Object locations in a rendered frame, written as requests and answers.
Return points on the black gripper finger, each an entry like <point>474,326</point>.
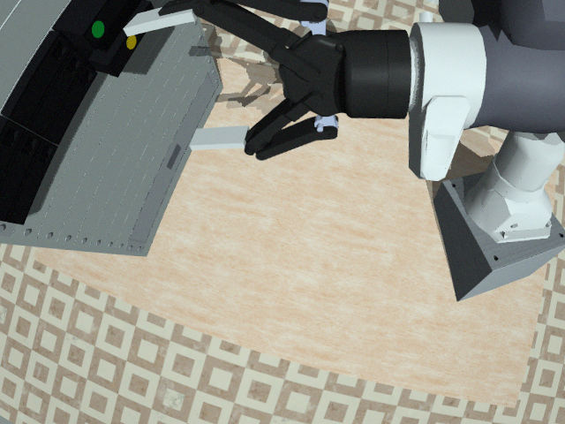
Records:
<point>235,19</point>
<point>257,139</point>

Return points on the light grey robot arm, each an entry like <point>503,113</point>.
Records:
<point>504,67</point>

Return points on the grey server rack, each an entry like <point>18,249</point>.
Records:
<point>119,152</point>

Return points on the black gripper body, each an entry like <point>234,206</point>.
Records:
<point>373,65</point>

